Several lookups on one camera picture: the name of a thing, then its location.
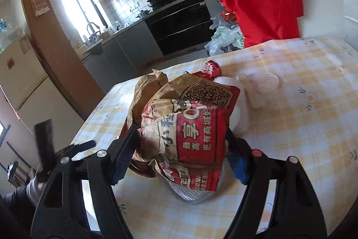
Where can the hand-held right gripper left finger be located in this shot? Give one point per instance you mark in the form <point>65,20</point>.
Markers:
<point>124,163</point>

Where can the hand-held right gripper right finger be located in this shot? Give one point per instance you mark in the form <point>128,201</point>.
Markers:
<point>237,166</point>

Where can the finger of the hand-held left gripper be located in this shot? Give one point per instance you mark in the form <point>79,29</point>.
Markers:
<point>81,146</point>
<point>44,143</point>

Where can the brown red printed paper bag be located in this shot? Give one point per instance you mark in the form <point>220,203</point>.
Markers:
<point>190,129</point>

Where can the cream refrigerator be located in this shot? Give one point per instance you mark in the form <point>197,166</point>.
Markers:
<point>33,87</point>

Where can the clear plastic container piece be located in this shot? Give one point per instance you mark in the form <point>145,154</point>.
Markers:
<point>251,97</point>

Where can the yellow checked tablecloth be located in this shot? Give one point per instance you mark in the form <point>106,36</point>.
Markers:
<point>307,129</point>

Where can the grey lower kitchen cabinets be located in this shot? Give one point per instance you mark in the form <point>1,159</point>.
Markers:
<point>123,51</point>

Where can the steel kitchen faucet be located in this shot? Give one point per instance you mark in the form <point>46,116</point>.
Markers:
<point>90,29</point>

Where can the bag of empty bottles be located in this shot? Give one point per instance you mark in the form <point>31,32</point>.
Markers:
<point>8,29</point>

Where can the white kettle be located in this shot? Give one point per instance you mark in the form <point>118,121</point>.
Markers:
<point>114,26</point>

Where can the pile of plastic bags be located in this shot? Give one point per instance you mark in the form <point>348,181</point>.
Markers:
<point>223,37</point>

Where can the kitchen window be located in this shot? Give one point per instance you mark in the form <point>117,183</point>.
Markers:
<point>75,9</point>

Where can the steel pot with lid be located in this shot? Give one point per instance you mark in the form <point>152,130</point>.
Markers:
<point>143,14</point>

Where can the black oven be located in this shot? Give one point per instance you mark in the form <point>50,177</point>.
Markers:
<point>179,26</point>

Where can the wall calendar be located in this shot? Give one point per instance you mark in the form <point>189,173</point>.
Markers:
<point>39,2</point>

